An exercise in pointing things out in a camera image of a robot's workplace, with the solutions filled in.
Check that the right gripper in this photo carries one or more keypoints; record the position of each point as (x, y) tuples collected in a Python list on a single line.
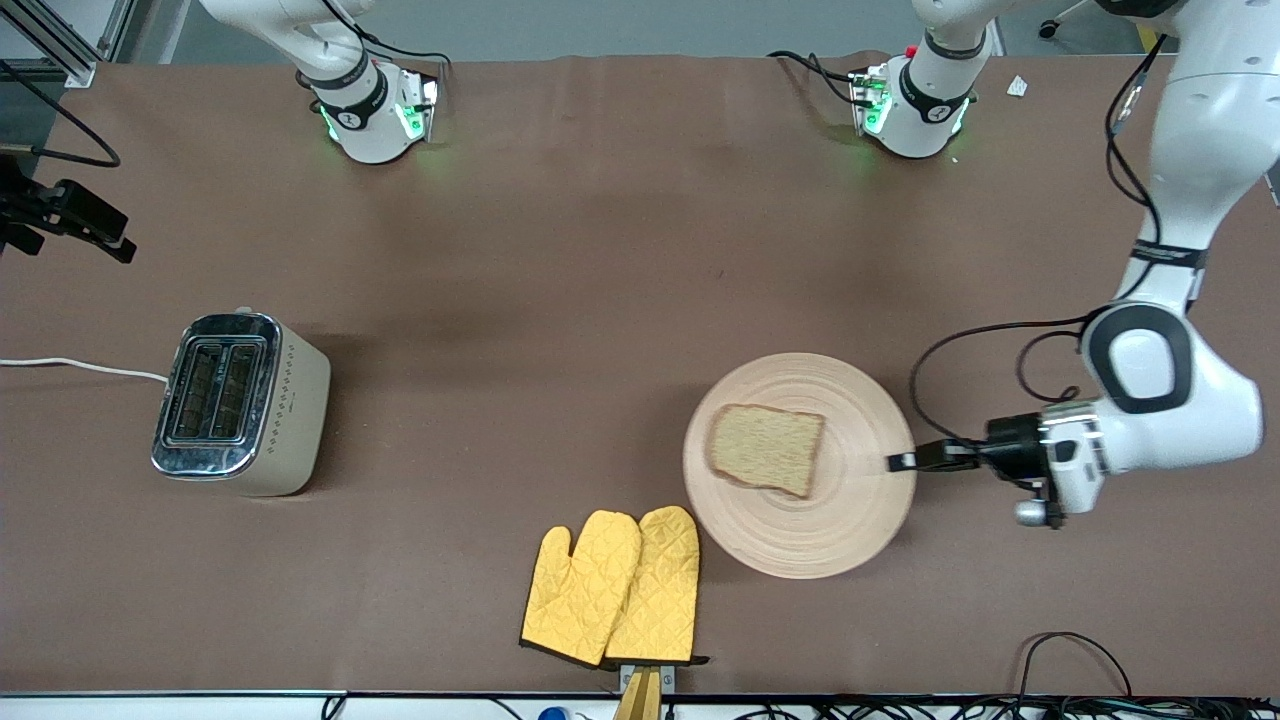
[(30, 209)]

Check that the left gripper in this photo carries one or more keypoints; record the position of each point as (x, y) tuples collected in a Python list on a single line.
[(1012, 442)]

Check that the round wooden plate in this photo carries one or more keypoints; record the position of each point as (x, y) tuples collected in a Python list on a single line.
[(800, 535)]

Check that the brown toast slice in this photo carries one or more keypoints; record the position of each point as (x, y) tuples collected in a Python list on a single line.
[(765, 448)]

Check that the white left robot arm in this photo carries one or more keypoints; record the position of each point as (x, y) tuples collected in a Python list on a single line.
[(1200, 120)]

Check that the cream and chrome toaster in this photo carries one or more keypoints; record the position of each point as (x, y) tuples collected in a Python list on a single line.
[(295, 420)]

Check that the yellow quilted oven mitt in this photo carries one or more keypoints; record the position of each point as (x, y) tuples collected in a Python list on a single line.
[(575, 600), (660, 590)]

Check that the small white paper scrap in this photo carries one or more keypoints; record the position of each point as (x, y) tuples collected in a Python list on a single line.
[(1017, 86)]

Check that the wooden stick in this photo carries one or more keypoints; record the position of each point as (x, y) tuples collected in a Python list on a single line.
[(640, 702)]

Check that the brown table cover sheet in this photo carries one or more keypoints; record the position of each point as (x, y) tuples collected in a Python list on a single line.
[(600, 250)]

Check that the office chair caster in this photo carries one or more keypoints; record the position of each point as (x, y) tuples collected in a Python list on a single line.
[(1050, 28)]

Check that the aluminium frame profile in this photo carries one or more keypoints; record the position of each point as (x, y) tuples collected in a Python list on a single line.
[(75, 70)]

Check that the small metal bracket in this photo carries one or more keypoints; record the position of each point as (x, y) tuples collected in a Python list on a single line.
[(668, 680)]

